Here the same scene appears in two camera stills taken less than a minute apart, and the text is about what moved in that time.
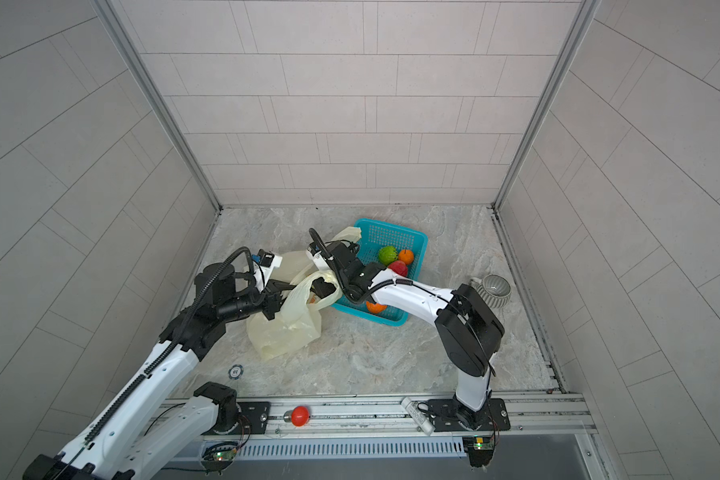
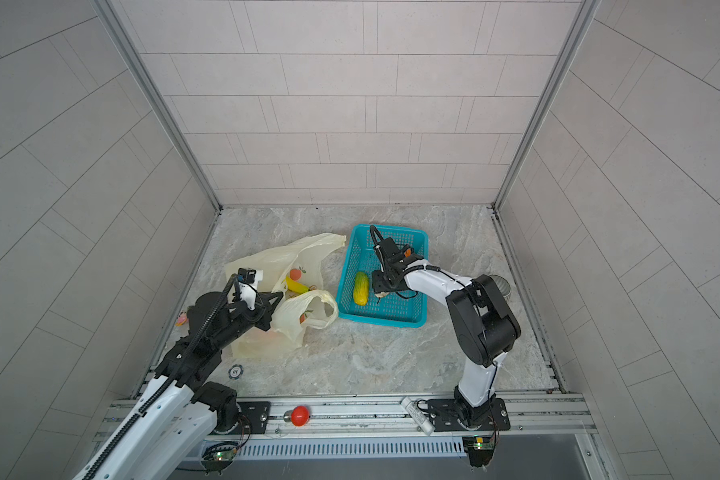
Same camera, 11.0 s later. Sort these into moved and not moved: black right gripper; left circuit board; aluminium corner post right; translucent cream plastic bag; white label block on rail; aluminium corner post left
Moved: translucent cream plastic bag; black right gripper
Not moved: aluminium corner post left; left circuit board; aluminium corner post right; white label block on rail
